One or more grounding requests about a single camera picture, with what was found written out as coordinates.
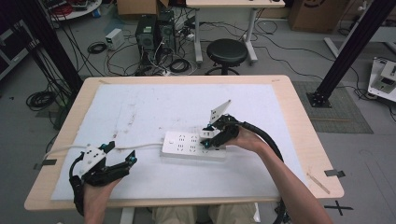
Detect white table mat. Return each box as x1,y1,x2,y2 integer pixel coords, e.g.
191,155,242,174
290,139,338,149
50,83,309,202

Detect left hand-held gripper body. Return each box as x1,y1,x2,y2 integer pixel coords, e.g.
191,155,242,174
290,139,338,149
78,143,131,188

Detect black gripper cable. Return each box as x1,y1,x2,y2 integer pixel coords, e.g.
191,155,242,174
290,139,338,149
238,120,290,224
68,153,87,217

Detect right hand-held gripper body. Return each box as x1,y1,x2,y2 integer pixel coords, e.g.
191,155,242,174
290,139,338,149
208,99,241,148

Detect white device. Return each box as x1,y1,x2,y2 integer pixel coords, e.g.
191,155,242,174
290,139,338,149
367,57,396,104

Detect person's khaki pants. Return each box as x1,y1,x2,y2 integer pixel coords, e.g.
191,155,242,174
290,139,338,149
150,203,260,224

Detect black tape piece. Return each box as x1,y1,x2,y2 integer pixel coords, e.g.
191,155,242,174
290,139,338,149
323,169,347,178
33,159,58,171

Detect thin wooden stick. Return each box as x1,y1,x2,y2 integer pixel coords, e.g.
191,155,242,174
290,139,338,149
305,172,332,196

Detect white power supply box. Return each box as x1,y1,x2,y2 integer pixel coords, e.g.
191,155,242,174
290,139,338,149
105,28,126,51

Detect coiled black cable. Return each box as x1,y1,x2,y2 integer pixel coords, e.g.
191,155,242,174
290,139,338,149
25,91,58,112
168,58,191,75
86,41,108,55

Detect person's right hand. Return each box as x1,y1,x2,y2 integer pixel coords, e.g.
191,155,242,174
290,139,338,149
223,125,269,155

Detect black tape cross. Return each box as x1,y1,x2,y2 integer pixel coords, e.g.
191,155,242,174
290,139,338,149
323,200,355,217

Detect white power strip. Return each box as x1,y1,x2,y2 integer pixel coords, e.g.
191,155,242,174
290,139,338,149
160,131,228,162

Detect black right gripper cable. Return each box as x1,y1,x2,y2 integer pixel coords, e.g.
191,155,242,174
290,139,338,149
238,120,290,224

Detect black computer tower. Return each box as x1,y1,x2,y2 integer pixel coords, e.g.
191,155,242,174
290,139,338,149
156,9,177,54
135,14,159,64

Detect black aluminium stand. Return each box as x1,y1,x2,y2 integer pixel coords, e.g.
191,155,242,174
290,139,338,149
305,0,396,109
17,0,84,92

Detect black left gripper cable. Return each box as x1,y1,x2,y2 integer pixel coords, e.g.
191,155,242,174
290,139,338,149
68,153,87,217

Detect round white table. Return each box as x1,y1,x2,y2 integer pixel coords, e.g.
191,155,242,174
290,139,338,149
39,0,104,22

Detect black round stool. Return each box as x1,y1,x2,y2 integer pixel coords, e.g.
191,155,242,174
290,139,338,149
205,38,249,77

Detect grey floor mat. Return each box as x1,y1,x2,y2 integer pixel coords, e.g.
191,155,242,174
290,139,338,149
291,80,375,135

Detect person's left hand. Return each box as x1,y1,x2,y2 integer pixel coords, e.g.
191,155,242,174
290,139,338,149
82,177,123,217

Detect white table leg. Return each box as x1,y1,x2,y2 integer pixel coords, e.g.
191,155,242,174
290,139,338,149
119,206,135,224

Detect white desk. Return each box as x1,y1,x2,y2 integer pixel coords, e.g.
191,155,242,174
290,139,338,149
185,0,286,65

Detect large cardboard box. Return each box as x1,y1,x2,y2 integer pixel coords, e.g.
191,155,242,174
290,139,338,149
287,0,350,35

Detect long black floor cable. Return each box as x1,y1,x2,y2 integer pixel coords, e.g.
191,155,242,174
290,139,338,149
254,31,375,101

